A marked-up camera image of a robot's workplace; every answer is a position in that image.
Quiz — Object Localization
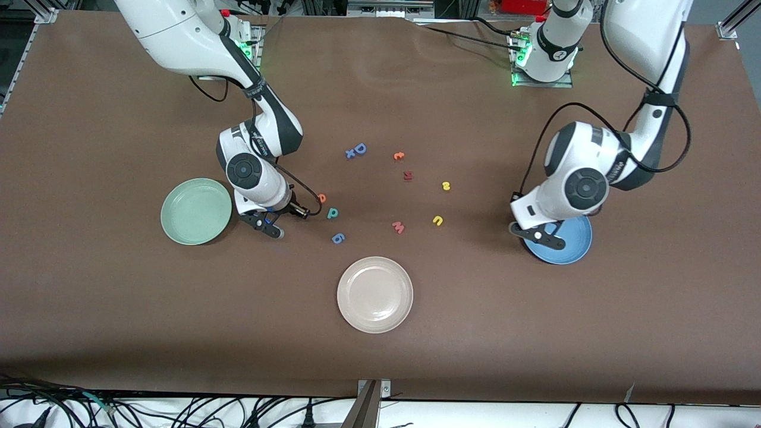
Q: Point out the pale green plate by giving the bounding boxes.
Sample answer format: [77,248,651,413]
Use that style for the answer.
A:
[160,178,233,246]

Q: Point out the beige plate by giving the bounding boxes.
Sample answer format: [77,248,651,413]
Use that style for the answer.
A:
[337,256,414,334]

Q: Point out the brown table cover sheet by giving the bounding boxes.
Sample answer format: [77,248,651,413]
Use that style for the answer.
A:
[0,11,761,406]

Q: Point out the dark metal bar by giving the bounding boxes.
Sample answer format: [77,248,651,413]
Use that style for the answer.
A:
[341,380,381,428]

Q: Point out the blue plate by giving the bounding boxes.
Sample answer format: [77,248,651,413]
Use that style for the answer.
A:
[526,215,593,265]

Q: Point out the red box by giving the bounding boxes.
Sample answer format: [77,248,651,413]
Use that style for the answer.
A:
[501,0,549,16]

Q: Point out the metal table clamp bracket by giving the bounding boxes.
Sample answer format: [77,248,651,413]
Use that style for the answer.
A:
[357,379,392,400]

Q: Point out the aluminium frame rail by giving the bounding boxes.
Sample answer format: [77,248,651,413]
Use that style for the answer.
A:
[716,0,761,41]
[348,0,435,17]
[0,6,59,114]

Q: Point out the black cable on table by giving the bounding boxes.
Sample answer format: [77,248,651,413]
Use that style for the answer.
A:
[413,17,527,54]

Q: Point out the teal cable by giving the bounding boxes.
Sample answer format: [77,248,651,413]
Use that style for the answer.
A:
[82,391,115,415]

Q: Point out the black looped cable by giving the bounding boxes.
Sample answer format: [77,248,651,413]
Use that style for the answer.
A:
[614,402,641,428]

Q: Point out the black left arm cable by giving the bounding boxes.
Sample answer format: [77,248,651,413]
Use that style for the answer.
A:
[514,0,692,200]

